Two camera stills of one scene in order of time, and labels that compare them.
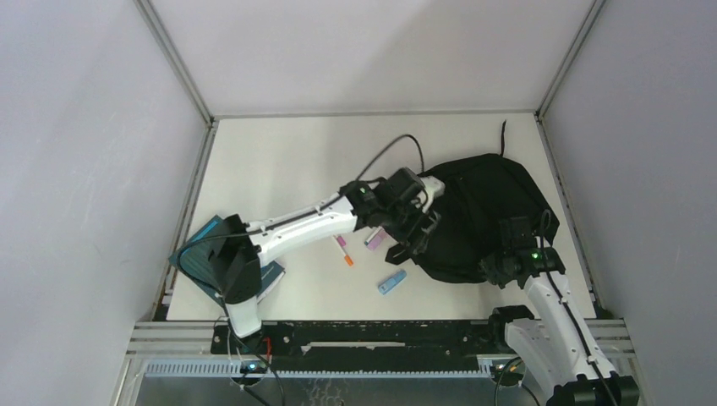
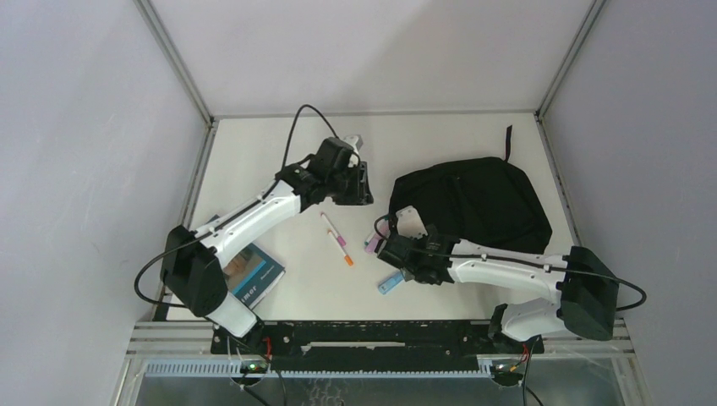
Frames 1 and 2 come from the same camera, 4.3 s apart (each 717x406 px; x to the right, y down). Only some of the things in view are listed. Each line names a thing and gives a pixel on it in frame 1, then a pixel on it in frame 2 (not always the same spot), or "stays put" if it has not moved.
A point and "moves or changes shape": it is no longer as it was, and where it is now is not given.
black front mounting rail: [424, 345] stays put
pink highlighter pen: [375, 238] stays put
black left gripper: [408, 235] → [359, 193]
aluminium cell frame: [190, 340] stays put
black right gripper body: [495, 267] → [432, 230]
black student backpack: [480, 191] moves or changes shape
